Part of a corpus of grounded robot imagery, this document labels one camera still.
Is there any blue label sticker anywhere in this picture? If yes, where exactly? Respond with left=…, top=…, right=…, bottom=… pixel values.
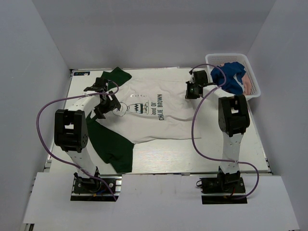
left=73, top=71, right=90, bottom=76

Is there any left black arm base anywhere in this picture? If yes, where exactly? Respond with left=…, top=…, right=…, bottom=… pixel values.
left=70, top=173, right=122, bottom=202

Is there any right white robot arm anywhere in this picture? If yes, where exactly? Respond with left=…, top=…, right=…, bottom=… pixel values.
left=185, top=70, right=250, bottom=192

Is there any white green-sleeved printed t-shirt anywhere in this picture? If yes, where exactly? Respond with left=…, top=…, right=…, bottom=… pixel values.
left=87, top=67, right=194, bottom=173

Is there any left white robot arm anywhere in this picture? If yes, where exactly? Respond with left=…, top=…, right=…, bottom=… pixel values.
left=54, top=77, right=121, bottom=192

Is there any pink t-shirt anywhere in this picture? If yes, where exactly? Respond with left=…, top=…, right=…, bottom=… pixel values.
left=242, top=74, right=252, bottom=96

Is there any blue t-shirt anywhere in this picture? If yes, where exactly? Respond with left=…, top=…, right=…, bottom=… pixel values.
left=210, top=62, right=246, bottom=95

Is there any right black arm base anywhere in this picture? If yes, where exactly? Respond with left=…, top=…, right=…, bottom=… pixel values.
left=196, top=173, right=247, bottom=205

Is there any white plastic basket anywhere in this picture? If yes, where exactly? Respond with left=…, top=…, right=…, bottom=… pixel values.
left=205, top=53, right=261, bottom=100

